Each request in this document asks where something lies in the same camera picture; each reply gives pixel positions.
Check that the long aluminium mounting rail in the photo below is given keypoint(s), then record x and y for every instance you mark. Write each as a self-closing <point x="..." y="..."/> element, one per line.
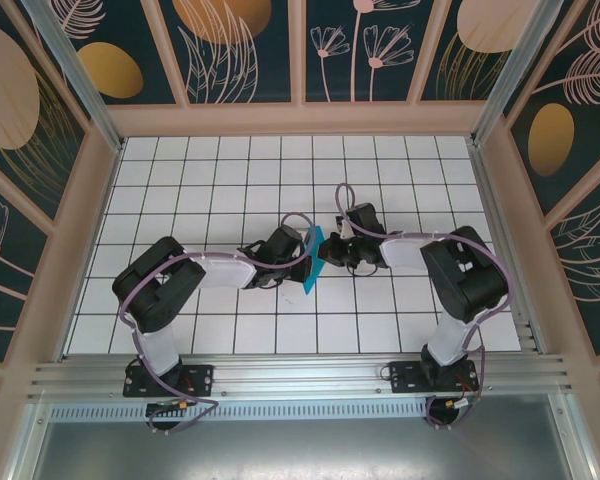
<point x="300" y="375"/>

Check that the blue rectangular block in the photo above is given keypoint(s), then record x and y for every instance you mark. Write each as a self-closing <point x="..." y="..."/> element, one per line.
<point x="320" y="237"/>

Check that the aluminium side rail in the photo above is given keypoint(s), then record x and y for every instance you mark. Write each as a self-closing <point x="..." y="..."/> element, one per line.
<point x="87" y="250"/>
<point x="510" y="250"/>

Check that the aluminium corner post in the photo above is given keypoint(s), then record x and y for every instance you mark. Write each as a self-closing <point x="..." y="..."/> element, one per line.
<point x="75" y="80"/>
<point x="517" y="70"/>

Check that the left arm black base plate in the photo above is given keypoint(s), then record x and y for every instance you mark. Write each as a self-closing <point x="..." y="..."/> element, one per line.
<point x="200" y="377"/>

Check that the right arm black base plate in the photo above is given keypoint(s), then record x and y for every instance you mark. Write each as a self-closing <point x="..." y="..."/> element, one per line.
<point x="405" y="375"/>

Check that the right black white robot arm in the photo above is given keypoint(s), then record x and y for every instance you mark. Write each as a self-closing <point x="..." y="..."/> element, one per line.
<point x="470" y="280"/>

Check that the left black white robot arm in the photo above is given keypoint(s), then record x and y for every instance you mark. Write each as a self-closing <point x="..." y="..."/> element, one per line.
<point x="160" y="290"/>

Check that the grey sheet metal panel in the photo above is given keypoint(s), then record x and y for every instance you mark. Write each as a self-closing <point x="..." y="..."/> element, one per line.
<point x="300" y="450"/>

